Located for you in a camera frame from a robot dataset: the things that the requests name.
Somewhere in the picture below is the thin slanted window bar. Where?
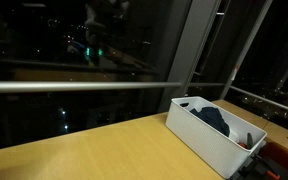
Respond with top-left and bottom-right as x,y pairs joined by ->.
219,0 -> 274,100

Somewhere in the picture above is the plush carrot toy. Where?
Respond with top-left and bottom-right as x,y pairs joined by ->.
237,132 -> 254,150

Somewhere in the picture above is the short metal handrail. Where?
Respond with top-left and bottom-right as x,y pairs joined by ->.
229,85 -> 288,117

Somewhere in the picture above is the long metal handrail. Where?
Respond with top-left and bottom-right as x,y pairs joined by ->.
0,81 -> 183,94

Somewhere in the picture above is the grey window mullion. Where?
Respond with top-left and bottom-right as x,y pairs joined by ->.
157,0 -> 222,113

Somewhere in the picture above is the dark blue cloth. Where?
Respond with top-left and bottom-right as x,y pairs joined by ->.
189,106 -> 231,138

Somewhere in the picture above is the white plastic basket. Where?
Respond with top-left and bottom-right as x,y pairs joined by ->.
164,96 -> 268,180

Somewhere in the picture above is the black clamp orange handle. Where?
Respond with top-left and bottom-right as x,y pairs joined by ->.
230,146 -> 288,180

